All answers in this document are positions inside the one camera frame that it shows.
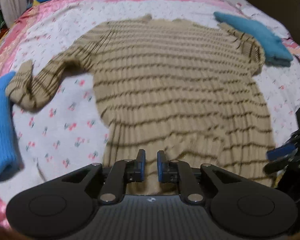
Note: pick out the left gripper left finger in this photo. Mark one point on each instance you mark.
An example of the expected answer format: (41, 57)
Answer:
(117, 177)

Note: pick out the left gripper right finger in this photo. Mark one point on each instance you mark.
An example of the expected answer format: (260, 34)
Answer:
(183, 176)

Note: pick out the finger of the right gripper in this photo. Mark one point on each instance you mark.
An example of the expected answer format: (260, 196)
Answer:
(279, 152)

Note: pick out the beige striped knit sweater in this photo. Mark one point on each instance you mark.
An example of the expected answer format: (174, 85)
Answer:
(175, 86)

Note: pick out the teal folded fleece garment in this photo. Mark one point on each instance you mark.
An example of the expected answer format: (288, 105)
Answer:
(275, 52)

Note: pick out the cherry print pillow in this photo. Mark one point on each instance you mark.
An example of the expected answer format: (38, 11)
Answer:
(293, 47)

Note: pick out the bright blue folded knit garment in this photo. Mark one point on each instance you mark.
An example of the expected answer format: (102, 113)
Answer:
(10, 159)

